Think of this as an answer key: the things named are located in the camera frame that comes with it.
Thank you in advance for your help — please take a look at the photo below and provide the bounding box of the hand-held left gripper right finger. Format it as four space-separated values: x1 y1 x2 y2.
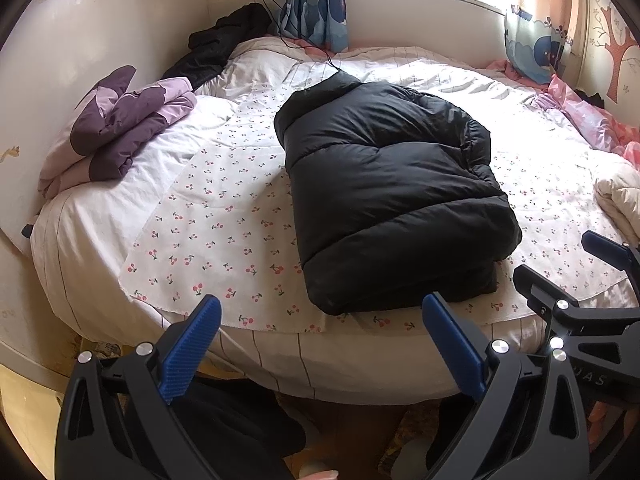
421 291 593 480

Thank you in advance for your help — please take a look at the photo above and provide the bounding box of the pink blanket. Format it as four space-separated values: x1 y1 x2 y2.
487 57 640 166

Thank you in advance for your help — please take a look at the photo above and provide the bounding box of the purple jacket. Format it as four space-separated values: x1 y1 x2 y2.
37 65 198 200

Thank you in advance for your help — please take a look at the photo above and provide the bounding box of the person's white sock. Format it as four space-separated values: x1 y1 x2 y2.
400 437 432 480

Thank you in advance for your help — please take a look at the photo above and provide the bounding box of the black puffer jacket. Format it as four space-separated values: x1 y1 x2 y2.
274 72 523 317

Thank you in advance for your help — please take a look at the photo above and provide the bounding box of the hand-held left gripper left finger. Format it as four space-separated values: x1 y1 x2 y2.
54 294 223 480

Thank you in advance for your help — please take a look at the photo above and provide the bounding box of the black charging cable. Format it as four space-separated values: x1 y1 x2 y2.
262 0 351 81

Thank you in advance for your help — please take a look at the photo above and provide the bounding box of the blue cartoon print curtain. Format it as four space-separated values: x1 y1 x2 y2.
504 5 576 86
277 0 348 53

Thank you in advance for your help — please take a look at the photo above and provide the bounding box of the dark cloth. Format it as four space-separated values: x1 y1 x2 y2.
575 87 606 108

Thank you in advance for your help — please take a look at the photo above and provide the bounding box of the yellow floral slipper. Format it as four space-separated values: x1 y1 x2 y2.
382 407 443 461

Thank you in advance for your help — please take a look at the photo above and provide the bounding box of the wardrobe with tree decoration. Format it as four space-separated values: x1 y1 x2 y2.
575 0 640 126

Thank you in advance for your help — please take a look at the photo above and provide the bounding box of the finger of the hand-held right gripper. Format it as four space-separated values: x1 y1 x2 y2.
512 262 576 322
581 231 640 283

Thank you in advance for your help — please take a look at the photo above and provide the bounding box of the black crumpled garment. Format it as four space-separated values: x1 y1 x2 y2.
161 2 273 92

